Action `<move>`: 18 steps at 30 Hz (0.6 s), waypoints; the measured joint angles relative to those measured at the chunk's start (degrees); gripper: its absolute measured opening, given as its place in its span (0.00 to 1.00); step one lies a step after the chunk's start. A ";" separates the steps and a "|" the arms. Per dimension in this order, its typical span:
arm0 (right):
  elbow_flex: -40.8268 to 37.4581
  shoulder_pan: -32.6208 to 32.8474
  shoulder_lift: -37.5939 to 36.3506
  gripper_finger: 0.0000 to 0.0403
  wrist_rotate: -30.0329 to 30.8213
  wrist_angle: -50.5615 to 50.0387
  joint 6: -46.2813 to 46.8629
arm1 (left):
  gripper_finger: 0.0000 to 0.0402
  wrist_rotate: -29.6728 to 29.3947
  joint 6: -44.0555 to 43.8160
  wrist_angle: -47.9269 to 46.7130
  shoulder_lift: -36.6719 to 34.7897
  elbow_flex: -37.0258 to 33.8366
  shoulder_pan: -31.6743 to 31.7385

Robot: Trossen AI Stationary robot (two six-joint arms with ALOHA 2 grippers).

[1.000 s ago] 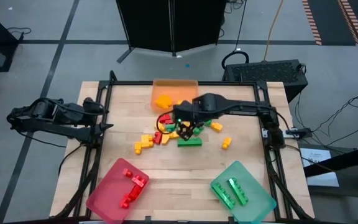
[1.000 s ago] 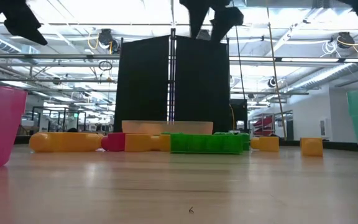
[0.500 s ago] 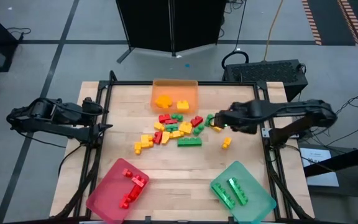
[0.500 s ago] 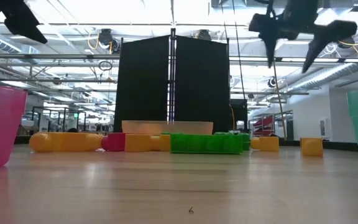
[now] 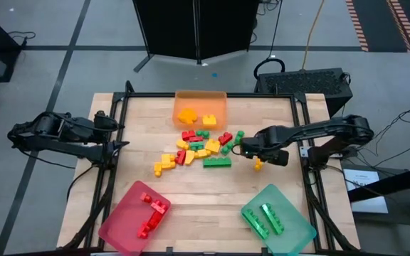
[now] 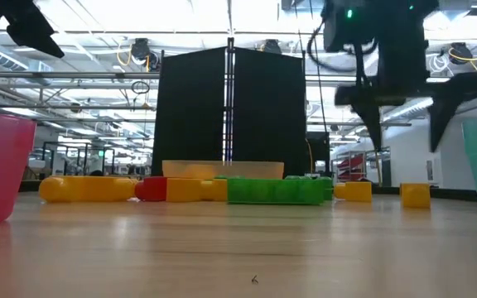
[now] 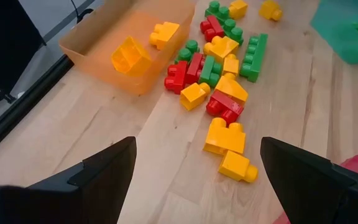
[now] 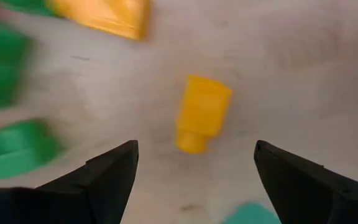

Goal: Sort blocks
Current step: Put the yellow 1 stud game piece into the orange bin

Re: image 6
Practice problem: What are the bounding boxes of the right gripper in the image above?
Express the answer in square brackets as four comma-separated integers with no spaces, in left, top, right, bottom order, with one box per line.
[334,0,477,152]

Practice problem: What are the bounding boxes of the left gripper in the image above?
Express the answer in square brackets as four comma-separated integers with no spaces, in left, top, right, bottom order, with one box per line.
[0,0,65,59]

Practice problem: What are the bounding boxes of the yellow toy building block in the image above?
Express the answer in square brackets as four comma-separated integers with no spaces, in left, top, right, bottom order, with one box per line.
[400,182,431,209]
[166,177,204,203]
[334,180,373,204]
[79,176,139,203]
[200,178,229,203]
[38,176,83,204]

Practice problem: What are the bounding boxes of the green toy building block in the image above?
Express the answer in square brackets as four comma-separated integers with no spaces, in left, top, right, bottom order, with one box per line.
[323,176,335,202]

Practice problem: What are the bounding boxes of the long green building block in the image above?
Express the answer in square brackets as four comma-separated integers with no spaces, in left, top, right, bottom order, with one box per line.
[226,176,326,206]

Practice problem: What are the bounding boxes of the red toy building block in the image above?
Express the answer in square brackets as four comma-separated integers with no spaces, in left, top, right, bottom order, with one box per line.
[134,176,169,203]

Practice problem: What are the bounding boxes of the grey ceiling pipe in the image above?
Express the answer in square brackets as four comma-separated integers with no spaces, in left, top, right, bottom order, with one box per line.
[0,70,161,80]

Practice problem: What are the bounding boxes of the red storage rack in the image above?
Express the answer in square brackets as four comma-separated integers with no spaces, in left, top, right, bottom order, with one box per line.
[336,153,367,182]

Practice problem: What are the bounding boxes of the black metal shelving rack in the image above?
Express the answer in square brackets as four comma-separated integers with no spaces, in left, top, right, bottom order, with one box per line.
[41,140,116,178]

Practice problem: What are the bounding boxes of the orange plastic bin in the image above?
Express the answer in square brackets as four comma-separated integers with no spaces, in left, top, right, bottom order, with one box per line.
[161,160,285,180]

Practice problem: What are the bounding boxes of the black folding screen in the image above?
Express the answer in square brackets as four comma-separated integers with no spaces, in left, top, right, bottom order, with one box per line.
[152,37,308,178]

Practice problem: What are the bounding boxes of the yellow cable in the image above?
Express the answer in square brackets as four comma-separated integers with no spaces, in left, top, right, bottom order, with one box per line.
[306,138,314,175]

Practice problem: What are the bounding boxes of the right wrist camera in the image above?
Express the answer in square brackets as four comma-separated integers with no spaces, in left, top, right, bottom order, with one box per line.
[323,0,374,54]

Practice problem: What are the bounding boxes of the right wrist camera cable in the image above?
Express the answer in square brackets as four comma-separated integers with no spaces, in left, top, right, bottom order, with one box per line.
[306,18,378,90]

